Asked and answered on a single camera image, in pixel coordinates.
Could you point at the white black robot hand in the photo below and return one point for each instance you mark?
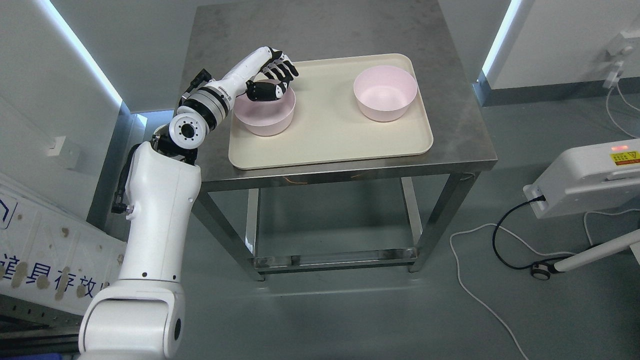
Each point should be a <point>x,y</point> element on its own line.
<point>263,75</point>

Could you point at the pink bowl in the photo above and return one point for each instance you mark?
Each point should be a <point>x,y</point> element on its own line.
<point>266,118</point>
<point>383,93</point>

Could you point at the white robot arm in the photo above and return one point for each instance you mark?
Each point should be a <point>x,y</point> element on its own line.
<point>141,316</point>

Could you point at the metal shelf rack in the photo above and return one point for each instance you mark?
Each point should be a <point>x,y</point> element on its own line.
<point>31,331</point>

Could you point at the beige plastic tray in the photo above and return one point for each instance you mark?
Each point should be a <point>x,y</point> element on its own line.
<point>328,127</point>

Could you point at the stainless steel table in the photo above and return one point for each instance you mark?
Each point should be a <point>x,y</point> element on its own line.
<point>436,161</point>

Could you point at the white sign board with characters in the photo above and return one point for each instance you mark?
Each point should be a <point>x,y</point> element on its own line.
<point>50,257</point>

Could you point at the white machine with warning label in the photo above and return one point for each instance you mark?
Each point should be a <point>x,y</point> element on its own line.
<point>587,178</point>

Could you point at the white stand leg with caster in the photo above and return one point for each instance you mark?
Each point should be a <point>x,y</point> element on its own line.
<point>543,270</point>

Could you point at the white wall socket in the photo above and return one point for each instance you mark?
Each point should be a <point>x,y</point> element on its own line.
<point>65,153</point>

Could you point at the white wall plug adapter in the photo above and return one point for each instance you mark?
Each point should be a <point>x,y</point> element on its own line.
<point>619,55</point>

